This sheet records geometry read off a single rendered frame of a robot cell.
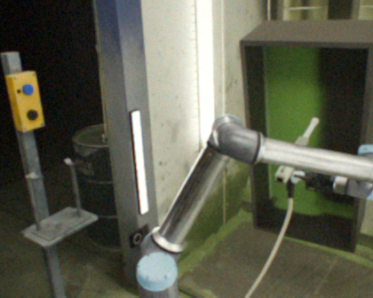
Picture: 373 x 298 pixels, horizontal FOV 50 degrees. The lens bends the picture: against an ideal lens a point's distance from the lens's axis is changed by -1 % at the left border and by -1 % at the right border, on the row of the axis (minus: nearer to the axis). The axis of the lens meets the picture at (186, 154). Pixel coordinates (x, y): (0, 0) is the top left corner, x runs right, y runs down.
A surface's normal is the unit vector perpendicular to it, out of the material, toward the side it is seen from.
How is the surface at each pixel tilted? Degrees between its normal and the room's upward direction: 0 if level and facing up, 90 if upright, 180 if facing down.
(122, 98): 90
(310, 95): 102
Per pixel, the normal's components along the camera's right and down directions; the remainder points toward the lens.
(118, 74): -0.59, 0.32
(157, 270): -0.04, -0.90
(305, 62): -0.49, 0.51
